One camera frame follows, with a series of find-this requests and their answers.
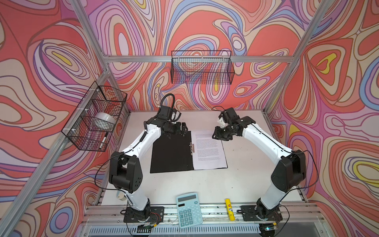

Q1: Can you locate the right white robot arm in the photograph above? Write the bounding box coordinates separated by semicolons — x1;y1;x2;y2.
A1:
212;108;306;220

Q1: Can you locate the left black wire basket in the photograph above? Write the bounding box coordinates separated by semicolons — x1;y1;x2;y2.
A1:
61;82;127;152

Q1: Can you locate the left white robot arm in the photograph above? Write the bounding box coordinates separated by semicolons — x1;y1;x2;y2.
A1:
109;106;188;212

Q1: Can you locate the grey stapler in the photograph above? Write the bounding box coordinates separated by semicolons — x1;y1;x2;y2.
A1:
117;191;127;201

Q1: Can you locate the back black wire basket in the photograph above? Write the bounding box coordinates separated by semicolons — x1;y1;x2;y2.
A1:
170;49;235;85

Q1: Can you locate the black file folder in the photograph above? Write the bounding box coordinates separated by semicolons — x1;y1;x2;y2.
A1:
149;130;229;174

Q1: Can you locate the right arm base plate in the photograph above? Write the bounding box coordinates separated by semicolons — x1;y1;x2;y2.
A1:
237;205;283;222

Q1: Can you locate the white tape roll in basket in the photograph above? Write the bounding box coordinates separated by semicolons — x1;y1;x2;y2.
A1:
95;112;116;124

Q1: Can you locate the yellow glue stick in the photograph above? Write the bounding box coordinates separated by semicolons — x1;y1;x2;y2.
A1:
225;198;235;222

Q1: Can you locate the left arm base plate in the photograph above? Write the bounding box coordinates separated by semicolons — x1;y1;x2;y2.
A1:
120;206;164;224

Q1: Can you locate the teal calculator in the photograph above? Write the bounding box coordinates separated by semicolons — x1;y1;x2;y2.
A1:
176;192;203;229

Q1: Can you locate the black wire basket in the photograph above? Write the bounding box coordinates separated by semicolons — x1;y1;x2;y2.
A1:
61;82;127;152
170;49;235;85

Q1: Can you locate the metal folder clip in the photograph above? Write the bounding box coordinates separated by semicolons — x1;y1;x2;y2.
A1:
189;143;195;155

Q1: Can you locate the black marker in basket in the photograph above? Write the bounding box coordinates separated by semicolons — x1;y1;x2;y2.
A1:
99;132;108;150

